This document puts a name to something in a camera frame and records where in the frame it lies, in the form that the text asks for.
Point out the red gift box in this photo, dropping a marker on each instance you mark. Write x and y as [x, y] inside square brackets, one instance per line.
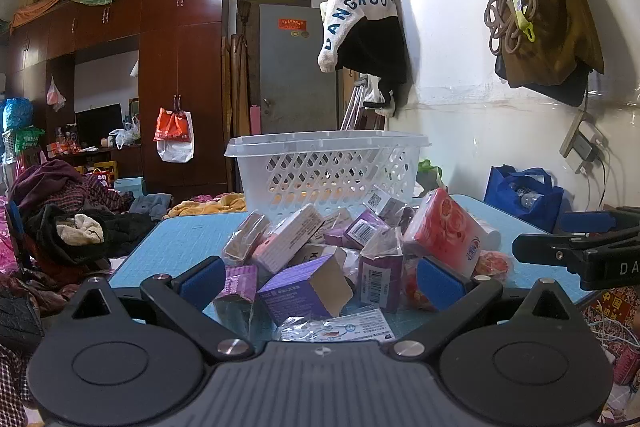
[105, 178]

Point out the dark quilted jacket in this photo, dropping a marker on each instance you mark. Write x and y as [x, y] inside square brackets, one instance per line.
[20, 322]

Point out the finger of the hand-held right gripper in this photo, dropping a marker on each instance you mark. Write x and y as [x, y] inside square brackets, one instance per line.
[545, 248]
[587, 222]

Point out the pink white box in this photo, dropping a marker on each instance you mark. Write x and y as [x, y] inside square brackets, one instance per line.
[287, 237]

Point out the brown hanging bag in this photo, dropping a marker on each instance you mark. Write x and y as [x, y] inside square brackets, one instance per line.
[555, 47]

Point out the red white plastic bag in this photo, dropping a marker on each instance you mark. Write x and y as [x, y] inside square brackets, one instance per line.
[175, 147]

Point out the yellow blanket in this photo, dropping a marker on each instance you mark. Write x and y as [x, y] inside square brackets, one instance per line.
[210, 207]

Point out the blue plastic bag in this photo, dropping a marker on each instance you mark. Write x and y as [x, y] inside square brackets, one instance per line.
[17, 114]

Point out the grey door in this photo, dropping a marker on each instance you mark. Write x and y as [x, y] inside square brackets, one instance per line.
[295, 72]

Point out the pile of clothes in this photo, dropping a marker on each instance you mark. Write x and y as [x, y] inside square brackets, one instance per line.
[55, 197]

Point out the wooden boards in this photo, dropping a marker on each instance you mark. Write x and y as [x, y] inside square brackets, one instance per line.
[237, 107]

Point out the clear plastic packet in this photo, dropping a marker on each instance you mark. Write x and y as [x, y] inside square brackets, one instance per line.
[340, 327]

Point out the metal crutches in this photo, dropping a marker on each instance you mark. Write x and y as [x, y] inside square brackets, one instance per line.
[352, 107]

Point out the grey blue garment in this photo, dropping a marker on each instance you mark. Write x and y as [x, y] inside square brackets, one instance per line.
[150, 206]

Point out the blue tote bag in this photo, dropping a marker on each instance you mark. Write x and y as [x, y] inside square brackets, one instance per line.
[500, 192]

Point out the red patterned mat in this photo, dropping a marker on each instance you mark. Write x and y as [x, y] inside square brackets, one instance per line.
[617, 312]

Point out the brown box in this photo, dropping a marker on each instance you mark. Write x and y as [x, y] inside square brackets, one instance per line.
[245, 239]

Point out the pink roll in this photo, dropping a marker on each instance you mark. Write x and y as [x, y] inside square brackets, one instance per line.
[255, 119]

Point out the white plastic basket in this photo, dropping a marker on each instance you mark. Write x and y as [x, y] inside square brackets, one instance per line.
[325, 147]

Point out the pink plastic bag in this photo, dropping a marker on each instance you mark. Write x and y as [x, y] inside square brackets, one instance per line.
[56, 97]

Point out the wall power strip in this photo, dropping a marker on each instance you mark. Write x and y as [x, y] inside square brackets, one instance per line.
[582, 147]

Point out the white black hoodie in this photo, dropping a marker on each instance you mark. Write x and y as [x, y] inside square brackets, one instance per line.
[360, 2]

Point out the wooden chair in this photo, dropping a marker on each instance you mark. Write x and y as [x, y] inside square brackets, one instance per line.
[372, 119]

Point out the brown wooden wardrobe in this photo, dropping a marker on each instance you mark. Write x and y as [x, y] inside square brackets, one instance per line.
[190, 57]

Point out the red round item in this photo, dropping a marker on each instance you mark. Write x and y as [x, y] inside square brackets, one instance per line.
[492, 264]

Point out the light blue box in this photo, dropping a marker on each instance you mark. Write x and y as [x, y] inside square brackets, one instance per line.
[129, 187]

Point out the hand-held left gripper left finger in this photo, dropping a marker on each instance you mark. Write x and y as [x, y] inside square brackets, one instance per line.
[202, 283]

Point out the black television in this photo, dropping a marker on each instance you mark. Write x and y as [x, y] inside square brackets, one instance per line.
[97, 124]

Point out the green tote bag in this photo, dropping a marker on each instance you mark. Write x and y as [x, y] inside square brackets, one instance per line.
[430, 174]

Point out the small purple box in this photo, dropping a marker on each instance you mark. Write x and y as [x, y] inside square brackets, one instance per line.
[240, 283]

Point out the purple packet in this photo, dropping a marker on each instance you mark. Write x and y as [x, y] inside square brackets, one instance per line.
[360, 232]

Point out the red tissue packet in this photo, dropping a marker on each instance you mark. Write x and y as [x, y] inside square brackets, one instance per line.
[445, 227]

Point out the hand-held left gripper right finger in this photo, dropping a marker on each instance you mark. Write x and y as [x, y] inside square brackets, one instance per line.
[440, 286]

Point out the purple cardboard box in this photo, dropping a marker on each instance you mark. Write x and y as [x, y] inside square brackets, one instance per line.
[290, 292]

